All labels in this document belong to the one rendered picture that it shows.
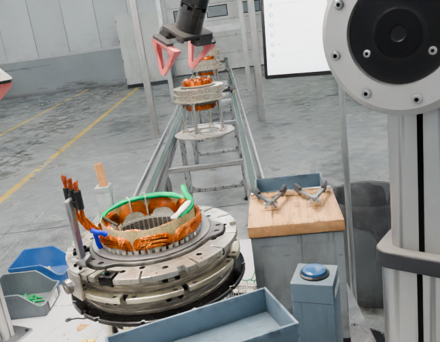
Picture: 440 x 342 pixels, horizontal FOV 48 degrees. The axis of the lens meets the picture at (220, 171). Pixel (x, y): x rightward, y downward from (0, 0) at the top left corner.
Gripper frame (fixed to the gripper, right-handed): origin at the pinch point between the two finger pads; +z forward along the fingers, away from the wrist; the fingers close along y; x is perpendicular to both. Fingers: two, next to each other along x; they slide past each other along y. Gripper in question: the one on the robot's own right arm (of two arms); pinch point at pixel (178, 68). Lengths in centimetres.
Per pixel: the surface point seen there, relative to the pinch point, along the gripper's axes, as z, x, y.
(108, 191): 17.7, 9.6, 25.1
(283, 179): 22.0, 26.1, -20.1
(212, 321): 14, 44, 36
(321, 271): 9, 51, 17
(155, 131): 140, -124, -162
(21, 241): 261, -182, -101
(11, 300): 68, -12, 29
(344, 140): 36, 18, -90
